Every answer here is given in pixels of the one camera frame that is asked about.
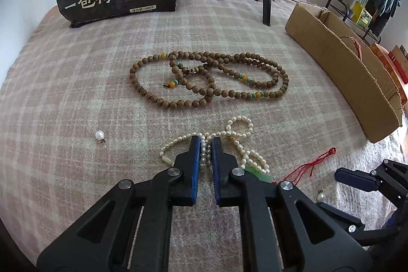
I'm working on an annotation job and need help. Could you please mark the green jade pendant red cord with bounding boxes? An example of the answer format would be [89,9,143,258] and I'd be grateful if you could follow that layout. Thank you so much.
[244,147,337,186]

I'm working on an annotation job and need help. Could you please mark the single white pearl pendant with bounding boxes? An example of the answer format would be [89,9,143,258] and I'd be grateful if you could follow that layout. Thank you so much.
[95,130,106,144]

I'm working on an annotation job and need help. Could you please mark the white pearl necklace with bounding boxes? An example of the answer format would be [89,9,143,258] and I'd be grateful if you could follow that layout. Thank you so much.
[159,115,271,175]

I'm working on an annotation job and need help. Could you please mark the brown wooden bead necklace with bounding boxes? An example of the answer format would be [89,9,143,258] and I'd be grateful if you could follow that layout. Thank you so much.
[128,50,290,109]

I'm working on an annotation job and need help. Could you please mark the brown cardboard box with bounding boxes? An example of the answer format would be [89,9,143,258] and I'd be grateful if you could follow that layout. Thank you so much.
[285,2,402,143]

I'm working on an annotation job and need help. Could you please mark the orange cloth covered table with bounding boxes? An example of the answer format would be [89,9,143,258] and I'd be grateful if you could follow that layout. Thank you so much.
[370,44,407,107]

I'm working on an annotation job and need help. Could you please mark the stacked boxes on table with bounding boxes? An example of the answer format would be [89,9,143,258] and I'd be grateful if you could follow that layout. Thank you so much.
[388,46,408,84]

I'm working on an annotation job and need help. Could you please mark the pink plaid blanket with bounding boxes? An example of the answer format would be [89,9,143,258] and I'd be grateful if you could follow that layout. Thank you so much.
[1,0,406,262]

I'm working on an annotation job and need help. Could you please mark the yellow green box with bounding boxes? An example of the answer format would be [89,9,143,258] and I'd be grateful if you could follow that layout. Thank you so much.
[351,1,372,30]

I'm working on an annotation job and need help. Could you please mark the dark hanging clothes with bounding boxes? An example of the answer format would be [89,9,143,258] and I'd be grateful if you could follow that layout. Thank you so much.
[365,0,401,37]

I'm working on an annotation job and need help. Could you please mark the black clothes rack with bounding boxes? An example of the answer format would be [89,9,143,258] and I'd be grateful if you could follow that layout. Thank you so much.
[325,0,381,43]

